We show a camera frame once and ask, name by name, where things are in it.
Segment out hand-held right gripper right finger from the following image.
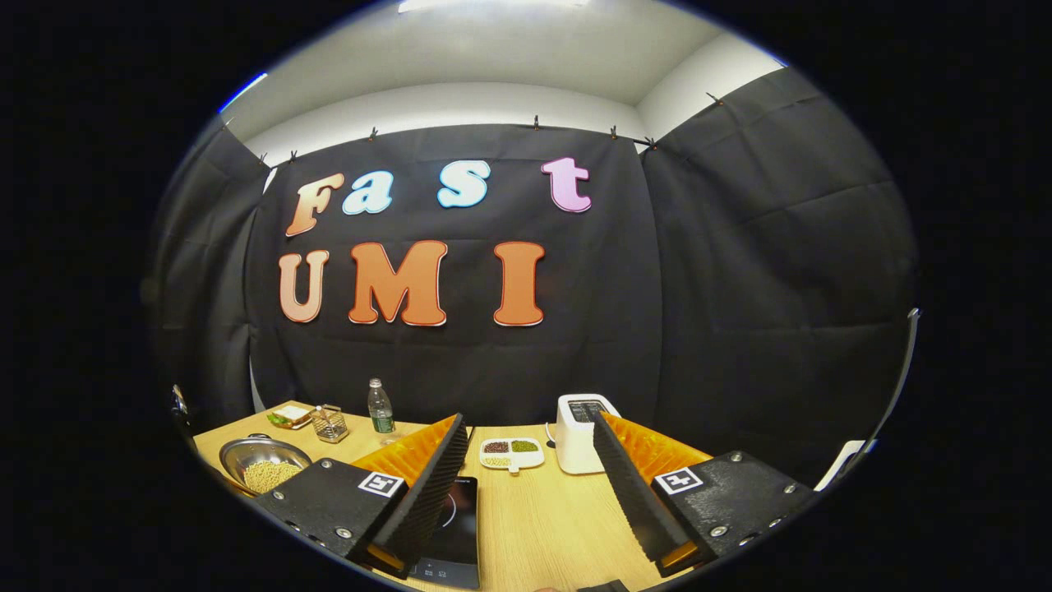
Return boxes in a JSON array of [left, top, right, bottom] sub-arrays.
[[592, 411, 819, 576]]

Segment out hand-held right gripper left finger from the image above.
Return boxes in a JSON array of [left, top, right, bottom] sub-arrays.
[[253, 414, 469, 579]]

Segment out black induction cooktop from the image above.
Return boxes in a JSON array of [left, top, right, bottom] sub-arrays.
[[408, 475, 481, 590]]

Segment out pile of soybeans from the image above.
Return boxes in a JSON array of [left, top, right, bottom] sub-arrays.
[[243, 460, 303, 494]]

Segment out stainless steel pot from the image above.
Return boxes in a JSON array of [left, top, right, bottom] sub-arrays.
[[219, 434, 313, 497]]

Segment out white toaster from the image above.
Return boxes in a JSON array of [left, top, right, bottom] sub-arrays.
[[556, 393, 621, 475]]

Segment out white divided bean dish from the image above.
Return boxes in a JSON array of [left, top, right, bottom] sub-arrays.
[[479, 437, 546, 474]]

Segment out clear plastic water bottle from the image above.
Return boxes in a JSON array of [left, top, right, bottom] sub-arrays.
[[367, 377, 397, 437]]

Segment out wire utensil holder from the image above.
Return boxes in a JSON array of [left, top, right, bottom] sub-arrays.
[[312, 404, 349, 444]]

